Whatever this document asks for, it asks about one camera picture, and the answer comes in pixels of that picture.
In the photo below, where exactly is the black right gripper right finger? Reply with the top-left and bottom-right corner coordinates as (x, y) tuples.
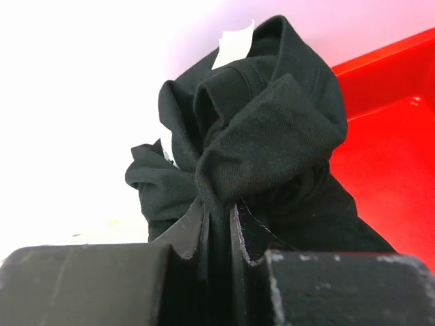
(230, 205), (434, 325)

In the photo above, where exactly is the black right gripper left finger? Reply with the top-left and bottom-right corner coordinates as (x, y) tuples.
(1, 200), (209, 326)

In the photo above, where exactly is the black t-shirt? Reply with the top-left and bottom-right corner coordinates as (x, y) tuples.
(124, 14), (397, 253)

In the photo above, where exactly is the red plastic bin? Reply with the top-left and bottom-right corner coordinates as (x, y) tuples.
(331, 29), (434, 268)

